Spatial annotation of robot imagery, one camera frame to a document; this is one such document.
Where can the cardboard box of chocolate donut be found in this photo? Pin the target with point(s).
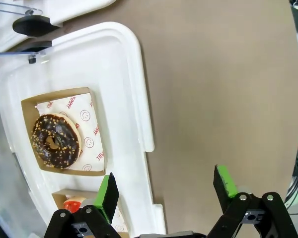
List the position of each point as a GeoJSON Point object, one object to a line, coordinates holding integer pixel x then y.
{"type": "Point", "coordinates": [29, 111]}

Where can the black clamp mount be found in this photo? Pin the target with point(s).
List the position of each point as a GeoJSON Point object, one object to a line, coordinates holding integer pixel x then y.
{"type": "Point", "coordinates": [32, 24]}

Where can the printed paper under red donut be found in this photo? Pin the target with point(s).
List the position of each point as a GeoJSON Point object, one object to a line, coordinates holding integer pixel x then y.
{"type": "Point", "coordinates": [119, 219]}

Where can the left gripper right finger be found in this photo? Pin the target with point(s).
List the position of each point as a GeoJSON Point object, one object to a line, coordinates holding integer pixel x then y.
{"type": "Point", "coordinates": [224, 183]}

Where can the red glazed donut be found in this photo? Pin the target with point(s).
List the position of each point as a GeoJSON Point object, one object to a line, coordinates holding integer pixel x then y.
{"type": "Point", "coordinates": [70, 205]}

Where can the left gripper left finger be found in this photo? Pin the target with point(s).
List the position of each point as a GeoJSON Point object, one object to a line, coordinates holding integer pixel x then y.
{"type": "Point", "coordinates": [106, 198]}

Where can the black lid hinge knob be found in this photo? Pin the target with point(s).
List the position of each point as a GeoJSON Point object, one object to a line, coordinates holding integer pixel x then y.
{"type": "Point", "coordinates": [39, 44]}

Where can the printed paper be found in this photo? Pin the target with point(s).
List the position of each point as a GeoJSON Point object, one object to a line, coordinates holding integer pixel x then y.
{"type": "Point", "coordinates": [119, 219]}
{"type": "Point", "coordinates": [89, 129]}

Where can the white plastic display tray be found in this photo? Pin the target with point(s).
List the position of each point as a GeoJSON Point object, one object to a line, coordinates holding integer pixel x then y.
{"type": "Point", "coordinates": [124, 99]}
{"type": "Point", "coordinates": [77, 7]}

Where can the clear plastic tray lid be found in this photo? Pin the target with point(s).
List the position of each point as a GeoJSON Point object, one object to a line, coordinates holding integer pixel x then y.
{"type": "Point", "coordinates": [15, 53]}
{"type": "Point", "coordinates": [12, 10]}

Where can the chocolate nut donut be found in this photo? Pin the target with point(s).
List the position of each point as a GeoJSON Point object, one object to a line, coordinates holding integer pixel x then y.
{"type": "Point", "coordinates": [43, 138]}

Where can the cardboard box of red donut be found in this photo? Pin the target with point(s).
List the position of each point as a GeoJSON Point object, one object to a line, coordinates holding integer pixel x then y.
{"type": "Point", "coordinates": [59, 196]}

